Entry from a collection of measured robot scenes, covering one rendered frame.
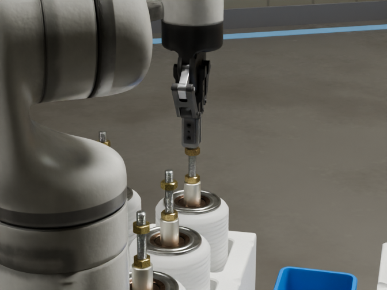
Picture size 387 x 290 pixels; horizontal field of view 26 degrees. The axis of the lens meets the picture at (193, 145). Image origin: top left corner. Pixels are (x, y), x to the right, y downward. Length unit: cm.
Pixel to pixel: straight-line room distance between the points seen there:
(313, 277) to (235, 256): 15
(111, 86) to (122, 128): 169
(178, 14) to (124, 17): 51
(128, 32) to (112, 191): 10
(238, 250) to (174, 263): 20
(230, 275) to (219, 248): 4
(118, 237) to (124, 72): 11
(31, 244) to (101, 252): 4
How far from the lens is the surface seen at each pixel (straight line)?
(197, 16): 99
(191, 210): 107
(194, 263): 96
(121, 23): 48
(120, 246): 54
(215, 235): 108
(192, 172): 108
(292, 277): 123
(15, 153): 49
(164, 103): 241
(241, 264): 109
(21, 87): 48
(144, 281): 87
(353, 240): 160
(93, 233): 52
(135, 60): 49
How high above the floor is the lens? 69
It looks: 19 degrees down
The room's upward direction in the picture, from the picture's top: straight up
